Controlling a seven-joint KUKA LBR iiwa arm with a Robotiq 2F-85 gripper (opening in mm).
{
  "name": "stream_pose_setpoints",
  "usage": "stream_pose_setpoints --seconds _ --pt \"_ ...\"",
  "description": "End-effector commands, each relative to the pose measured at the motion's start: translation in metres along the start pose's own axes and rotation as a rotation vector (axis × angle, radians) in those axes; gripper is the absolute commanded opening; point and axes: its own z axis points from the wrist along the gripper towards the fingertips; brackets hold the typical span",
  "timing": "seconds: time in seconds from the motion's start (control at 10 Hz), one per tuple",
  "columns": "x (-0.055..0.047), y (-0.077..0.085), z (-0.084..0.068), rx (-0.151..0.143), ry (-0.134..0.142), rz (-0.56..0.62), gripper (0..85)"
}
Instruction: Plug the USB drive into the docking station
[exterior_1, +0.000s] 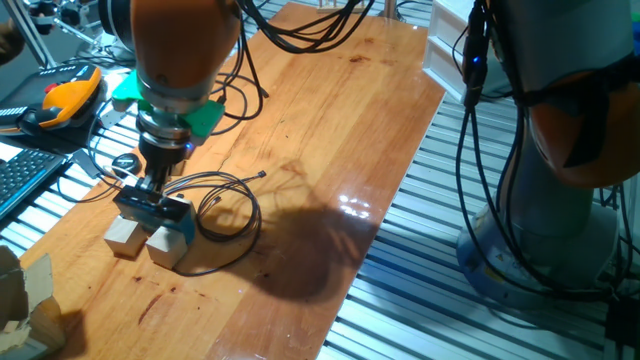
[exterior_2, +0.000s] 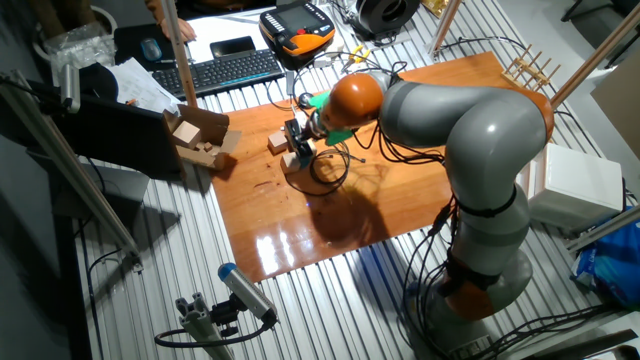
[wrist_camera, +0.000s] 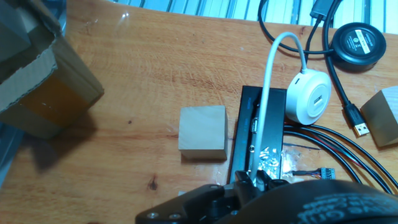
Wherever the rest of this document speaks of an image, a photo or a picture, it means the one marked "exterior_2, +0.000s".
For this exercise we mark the grey rectangular adapter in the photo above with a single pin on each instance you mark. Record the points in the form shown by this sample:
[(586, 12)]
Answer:
[(290, 82)]

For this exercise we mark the black filament spool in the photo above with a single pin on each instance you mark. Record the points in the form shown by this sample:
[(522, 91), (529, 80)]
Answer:
[(385, 15)]

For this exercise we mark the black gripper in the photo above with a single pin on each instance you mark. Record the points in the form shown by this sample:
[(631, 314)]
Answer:
[(316, 130)]

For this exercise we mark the green wrist mount plate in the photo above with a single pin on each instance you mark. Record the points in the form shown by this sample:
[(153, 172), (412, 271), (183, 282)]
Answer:
[(342, 136)]

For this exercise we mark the black cap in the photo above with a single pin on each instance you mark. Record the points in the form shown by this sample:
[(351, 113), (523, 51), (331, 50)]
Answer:
[(97, 80)]

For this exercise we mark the white desk sheet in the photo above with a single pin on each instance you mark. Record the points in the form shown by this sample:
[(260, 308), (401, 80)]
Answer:
[(220, 27)]

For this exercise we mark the orange and black teach pendant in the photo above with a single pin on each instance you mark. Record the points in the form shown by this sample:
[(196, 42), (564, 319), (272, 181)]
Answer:
[(300, 35)]

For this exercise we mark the black docking station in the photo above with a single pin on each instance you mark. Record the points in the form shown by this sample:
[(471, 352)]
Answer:
[(305, 160)]

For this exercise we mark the grey computer mouse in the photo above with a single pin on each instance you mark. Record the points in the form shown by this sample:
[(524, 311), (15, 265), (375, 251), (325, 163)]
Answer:
[(151, 49)]

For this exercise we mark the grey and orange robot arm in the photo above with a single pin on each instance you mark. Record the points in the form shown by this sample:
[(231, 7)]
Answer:
[(475, 135)]

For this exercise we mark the wooden peg rack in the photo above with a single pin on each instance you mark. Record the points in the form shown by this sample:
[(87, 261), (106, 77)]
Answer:
[(527, 75)]

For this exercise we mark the brown cardboard sheet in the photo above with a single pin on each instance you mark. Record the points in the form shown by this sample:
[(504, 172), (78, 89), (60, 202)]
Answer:
[(622, 105)]

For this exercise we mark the small wooden piece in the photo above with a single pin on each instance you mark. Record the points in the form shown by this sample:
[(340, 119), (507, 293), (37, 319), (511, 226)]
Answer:
[(207, 146)]

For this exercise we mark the black keyboard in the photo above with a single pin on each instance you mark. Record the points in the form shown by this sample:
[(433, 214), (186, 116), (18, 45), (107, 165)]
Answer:
[(225, 72)]

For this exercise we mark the white box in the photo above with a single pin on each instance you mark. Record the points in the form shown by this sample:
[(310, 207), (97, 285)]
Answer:
[(580, 185)]

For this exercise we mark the blue plastic bag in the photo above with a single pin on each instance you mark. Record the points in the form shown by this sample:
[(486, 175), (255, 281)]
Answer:
[(615, 265)]

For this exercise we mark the black round puck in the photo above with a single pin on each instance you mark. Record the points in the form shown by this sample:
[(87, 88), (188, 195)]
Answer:
[(305, 100)]

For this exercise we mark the black mouse pad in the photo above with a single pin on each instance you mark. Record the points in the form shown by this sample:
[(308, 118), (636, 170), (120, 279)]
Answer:
[(127, 45)]

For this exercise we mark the clear plastic bag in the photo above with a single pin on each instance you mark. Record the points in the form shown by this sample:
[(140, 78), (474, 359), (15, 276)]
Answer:
[(80, 50)]

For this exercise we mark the light frame post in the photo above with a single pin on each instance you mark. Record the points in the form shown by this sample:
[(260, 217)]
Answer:
[(445, 25), (177, 50), (600, 50)]

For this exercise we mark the black monitor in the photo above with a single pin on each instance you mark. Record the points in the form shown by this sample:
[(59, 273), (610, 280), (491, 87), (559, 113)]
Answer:
[(120, 135)]

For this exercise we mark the white round bin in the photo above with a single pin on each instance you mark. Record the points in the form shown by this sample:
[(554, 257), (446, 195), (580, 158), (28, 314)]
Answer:
[(111, 20)]

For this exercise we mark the person's hand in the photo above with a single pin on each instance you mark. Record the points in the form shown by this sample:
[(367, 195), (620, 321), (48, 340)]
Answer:
[(177, 29)]

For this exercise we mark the varnished wooden board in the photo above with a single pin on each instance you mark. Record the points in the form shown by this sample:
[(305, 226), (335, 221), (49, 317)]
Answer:
[(300, 225)]

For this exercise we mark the silver camera with blue cap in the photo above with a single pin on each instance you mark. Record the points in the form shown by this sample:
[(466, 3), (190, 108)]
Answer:
[(245, 292)]

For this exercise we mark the white paper stack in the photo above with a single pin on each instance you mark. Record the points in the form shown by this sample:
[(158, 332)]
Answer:
[(140, 85)]

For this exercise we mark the aluminium frame bar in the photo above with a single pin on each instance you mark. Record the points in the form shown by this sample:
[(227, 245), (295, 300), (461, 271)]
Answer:
[(605, 227), (65, 155)]

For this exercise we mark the pale wooden cube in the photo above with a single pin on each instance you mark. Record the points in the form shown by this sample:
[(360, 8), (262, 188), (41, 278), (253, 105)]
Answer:
[(186, 134), (277, 141), (290, 162)]

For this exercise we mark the aluminium profile stub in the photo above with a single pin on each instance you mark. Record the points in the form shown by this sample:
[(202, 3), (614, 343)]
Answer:
[(200, 327)]

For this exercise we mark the black smartphone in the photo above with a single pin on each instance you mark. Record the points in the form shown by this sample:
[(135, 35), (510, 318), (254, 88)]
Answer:
[(232, 46)]

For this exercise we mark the torn cardboard box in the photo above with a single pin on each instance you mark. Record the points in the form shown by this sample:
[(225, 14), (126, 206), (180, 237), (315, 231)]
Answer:
[(205, 122)]

